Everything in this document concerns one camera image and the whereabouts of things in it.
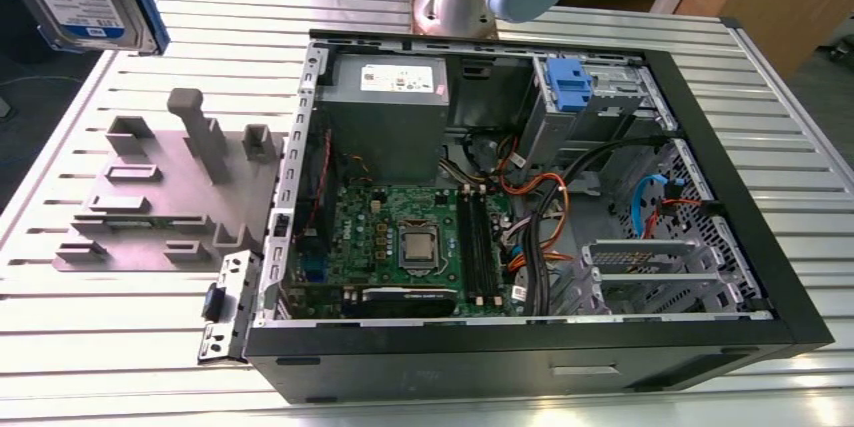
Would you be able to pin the silver CPU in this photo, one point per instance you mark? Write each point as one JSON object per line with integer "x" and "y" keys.
{"x": 420, "y": 245}

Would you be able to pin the metal optical drive cage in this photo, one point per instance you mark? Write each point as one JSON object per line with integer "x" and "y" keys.
{"x": 601, "y": 112}

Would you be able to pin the black RAM slot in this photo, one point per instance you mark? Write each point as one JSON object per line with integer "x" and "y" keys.
{"x": 486, "y": 247}
{"x": 470, "y": 247}
{"x": 478, "y": 247}

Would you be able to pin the green RAM stick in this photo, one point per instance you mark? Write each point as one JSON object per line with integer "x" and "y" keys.
{"x": 143, "y": 222}

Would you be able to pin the grey parts rack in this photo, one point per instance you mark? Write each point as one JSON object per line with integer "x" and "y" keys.
{"x": 174, "y": 227}

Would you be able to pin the black graphics card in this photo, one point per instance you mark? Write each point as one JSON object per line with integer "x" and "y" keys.
{"x": 407, "y": 299}

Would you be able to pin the metal disk bay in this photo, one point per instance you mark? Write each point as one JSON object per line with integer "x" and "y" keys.
{"x": 641, "y": 247}

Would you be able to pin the blue plastic drive latch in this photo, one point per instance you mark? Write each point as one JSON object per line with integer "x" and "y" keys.
{"x": 567, "y": 92}

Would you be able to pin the black PC case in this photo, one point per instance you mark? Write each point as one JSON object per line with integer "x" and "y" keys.
{"x": 467, "y": 372}

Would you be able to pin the green motherboard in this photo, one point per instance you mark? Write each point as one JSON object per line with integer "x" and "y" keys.
{"x": 374, "y": 207}

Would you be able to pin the CPU socket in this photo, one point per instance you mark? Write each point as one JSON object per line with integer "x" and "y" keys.
{"x": 416, "y": 267}

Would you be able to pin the metal card retainer bracket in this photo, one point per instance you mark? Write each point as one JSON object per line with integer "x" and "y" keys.
{"x": 234, "y": 267}

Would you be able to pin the grey power supply unit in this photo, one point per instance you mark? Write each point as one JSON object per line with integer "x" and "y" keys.
{"x": 380, "y": 137}

